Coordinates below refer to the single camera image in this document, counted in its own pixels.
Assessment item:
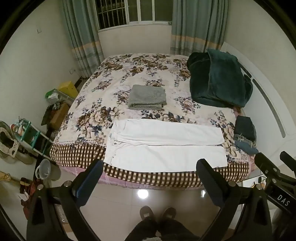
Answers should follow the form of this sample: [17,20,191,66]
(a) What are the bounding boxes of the white pants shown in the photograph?
[103,119,228,174]

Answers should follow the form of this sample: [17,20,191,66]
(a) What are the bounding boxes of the person's slipper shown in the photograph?
[140,206,153,220]
[162,207,176,220]

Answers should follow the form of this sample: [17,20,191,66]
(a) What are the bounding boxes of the bed with floral sheet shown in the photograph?
[50,54,255,189]

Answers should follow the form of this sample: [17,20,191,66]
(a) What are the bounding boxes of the dark small table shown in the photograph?
[41,104,55,139]

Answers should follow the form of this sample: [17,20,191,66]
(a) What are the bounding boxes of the white bedside table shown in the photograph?
[243,168,266,189]

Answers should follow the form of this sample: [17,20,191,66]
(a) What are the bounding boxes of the green striped curtain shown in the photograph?
[62,0,105,79]
[170,0,229,56]

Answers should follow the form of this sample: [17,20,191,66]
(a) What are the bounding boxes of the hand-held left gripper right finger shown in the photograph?
[196,159,274,241]

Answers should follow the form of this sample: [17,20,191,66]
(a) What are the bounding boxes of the grey folded cloth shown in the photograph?
[128,85,167,111]

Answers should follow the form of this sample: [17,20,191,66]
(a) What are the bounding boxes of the cardboard box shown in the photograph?
[50,102,71,129]

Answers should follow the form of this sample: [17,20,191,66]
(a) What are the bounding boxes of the dark green blanket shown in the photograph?
[186,48,253,108]

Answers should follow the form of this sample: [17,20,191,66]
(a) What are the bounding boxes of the barred window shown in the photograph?
[95,0,174,30]

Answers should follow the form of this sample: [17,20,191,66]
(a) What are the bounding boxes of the red cloth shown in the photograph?
[20,177,40,207]

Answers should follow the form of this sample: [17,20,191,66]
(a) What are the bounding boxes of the person's legs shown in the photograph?
[125,218,200,241]

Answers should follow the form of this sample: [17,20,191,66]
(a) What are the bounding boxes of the grey bucket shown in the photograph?
[36,159,61,181]

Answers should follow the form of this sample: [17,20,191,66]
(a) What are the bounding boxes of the dark folded jeans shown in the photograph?
[233,116,259,154]

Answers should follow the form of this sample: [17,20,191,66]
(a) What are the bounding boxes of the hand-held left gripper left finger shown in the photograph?
[26,159,104,241]

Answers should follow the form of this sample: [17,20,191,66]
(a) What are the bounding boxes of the person's right slipper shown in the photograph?
[162,207,176,220]

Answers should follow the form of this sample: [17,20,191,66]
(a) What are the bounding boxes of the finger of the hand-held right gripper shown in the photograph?
[254,152,282,184]
[279,151,296,170]

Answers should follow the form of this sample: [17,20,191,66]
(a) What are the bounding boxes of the yellow box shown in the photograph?
[57,81,79,99]

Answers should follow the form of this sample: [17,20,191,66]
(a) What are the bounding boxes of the green white plastic bag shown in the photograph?
[45,88,67,105]

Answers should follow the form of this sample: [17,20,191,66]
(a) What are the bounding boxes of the teal shelf trolley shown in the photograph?
[10,119,53,160]

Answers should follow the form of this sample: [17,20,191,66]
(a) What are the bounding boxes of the person's left slipper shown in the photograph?
[140,206,153,220]

